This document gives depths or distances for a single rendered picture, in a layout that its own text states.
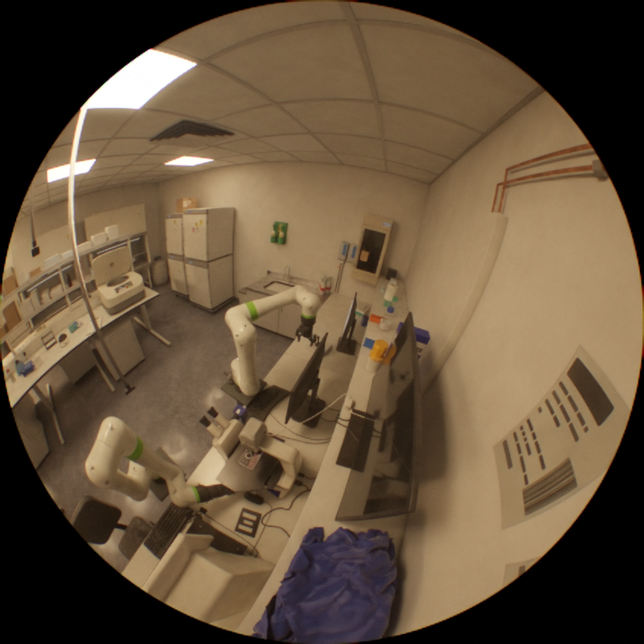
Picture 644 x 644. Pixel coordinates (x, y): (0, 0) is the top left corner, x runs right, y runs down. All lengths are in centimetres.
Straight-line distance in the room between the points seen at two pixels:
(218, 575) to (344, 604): 37
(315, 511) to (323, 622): 40
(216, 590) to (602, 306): 111
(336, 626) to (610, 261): 92
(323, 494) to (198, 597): 61
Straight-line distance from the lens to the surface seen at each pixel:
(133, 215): 530
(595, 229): 55
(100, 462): 84
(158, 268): 574
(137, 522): 188
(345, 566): 66
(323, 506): 77
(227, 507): 131
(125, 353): 314
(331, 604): 66
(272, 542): 128
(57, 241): 496
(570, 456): 45
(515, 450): 52
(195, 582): 85
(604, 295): 48
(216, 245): 361
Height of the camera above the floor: 202
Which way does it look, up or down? 32 degrees down
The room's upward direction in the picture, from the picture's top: 11 degrees clockwise
